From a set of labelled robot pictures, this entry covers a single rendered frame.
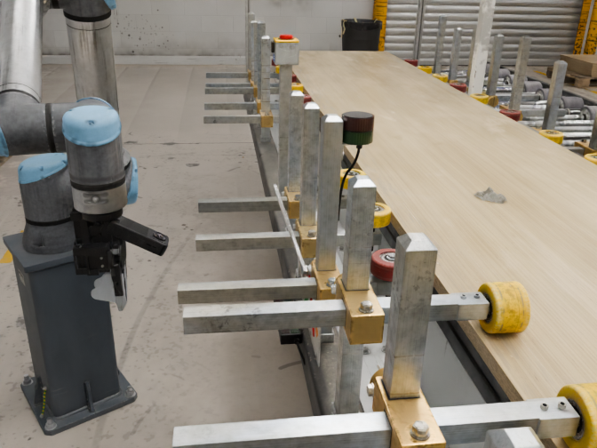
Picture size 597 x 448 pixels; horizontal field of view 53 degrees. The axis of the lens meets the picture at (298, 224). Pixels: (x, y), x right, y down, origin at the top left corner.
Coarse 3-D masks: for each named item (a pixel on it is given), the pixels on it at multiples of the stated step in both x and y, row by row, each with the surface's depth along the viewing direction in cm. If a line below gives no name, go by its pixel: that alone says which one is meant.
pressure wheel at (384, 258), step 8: (376, 256) 117; (384, 256) 118; (392, 256) 116; (376, 264) 115; (384, 264) 114; (392, 264) 114; (376, 272) 116; (384, 272) 115; (392, 272) 114; (384, 280) 115; (392, 280) 115
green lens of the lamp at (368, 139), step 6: (348, 132) 108; (354, 132) 107; (366, 132) 107; (372, 132) 109; (348, 138) 108; (354, 138) 108; (360, 138) 108; (366, 138) 108; (372, 138) 110; (354, 144) 108; (360, 144) 108; (366, 144) 108
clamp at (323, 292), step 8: (312, 264) 122; (336, 264) 122; (312, 272) 122; (320, 272) 118; (328, 272) 118; (336, 272) 118; (320, 280) 115; (320, 288) 113; (328, 288) 113; (320, 296) 113; (328, 296) 113
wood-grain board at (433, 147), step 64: (320, 64) 334; (384, 64) 340; (384, 128) 210; (448, 128) 212; (512, 128) 214; (384, 192) 152; (448, 192) 153; (512, 192) 154; (576, 192) 155; (448, 256) 119; (512, 256) 120; (576, 256) 121; (576, 320) 99; (512, 384) 84
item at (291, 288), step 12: (372, 276) 119; (180, 288) 113; (192, 288) 113; (204, 288) 113; (216, 288) 114; (228, 288) 114; (240, 288) 114; (252, 288) 114; (264, 288) 115; (276, 288) 115; (288, 288) 115; (300, 288) 116; (312, 288) 116; (372, 288) 118; (384, 288) 118; (180, 300) 113; (192, 300) 114; (204, 300) 114; (216, 300) 114; (228, 300) 115; (240, 300) 115; (252, 300) 115
